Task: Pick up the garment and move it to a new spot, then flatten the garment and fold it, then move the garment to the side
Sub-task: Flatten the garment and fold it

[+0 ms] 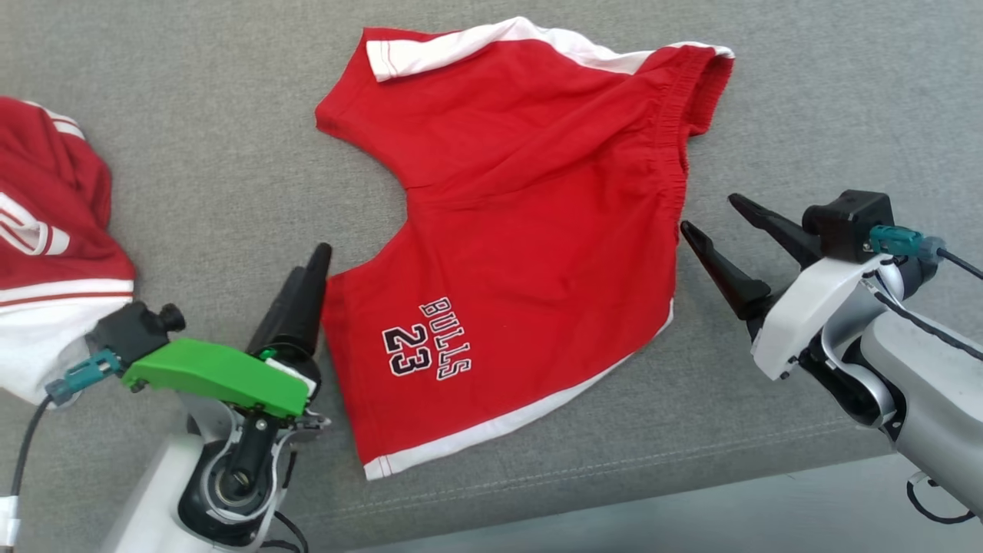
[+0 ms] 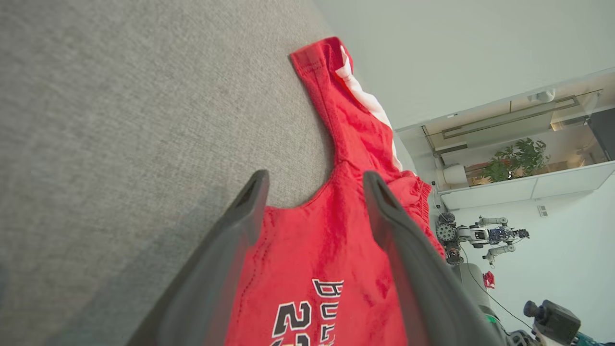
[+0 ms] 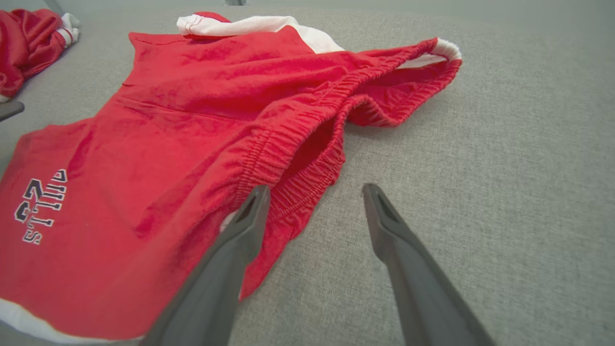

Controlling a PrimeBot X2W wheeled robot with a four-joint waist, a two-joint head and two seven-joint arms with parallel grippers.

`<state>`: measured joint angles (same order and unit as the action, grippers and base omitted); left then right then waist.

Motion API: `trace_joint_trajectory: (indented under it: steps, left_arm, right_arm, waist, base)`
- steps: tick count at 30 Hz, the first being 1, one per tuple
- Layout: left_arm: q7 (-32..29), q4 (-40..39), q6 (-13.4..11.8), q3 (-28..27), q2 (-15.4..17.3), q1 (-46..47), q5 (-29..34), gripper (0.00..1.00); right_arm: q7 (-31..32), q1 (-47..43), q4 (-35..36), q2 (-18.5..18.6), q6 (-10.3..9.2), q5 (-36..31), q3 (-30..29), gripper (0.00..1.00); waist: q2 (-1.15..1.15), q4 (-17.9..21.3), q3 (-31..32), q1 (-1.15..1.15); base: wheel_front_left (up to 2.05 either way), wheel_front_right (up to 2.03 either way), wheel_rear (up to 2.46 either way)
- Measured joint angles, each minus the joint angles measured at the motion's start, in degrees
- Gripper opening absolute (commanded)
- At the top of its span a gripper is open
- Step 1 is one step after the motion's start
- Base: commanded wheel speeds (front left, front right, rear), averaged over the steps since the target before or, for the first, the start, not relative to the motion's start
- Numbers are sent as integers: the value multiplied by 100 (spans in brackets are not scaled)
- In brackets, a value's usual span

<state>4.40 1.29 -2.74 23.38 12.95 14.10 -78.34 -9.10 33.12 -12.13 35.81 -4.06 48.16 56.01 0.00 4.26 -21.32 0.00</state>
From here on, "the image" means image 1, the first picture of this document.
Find red jersey with white sleeves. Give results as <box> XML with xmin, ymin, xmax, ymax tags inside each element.
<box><xmin>0</xmin><ymin>96</ymin><xmax>137</xmax><ymax>406</ymax></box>

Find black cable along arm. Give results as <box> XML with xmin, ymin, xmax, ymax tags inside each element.
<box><xmin>859</xmin><ymin>278</ymin><xmax>983</xmax><ymax>527</ymax></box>
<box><xmin>260</xmin><ymin>449</ymin><xmax>309</xmax><ymax>553</ymax></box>

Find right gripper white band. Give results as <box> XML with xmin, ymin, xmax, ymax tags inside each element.
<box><xmin>680</xmin><ymin>193</ymin><xmax>893</xmax><ymax>382</ymax></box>

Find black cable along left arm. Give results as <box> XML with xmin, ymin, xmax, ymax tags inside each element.
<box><xmin>260</xmin><ymin>449</ymin><xmax>309</xmax><ymax>553</ymax></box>

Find grey fabric sofa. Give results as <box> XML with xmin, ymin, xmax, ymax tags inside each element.
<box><xmin>0</xmin><ymin>0</ymin><xmax>983</xmax><ymax>553</ymax></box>

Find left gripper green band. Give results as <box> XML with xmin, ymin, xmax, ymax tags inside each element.
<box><xmin>121</xmin><ymin>243</ymin><xmax>333</xmax><ymax>431</ymax></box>

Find red Bulls 23 shorts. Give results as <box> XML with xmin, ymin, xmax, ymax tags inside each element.
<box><xmin>315</xmin><ymin>17</ymin><xmax>736</xmax><ymax>482</ymax></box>

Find black cable along right arm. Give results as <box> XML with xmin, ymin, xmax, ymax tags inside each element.
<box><xmin>859</xmin><ymin>278</ymin><xmax>983</xmax><ymax>527</ymax></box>

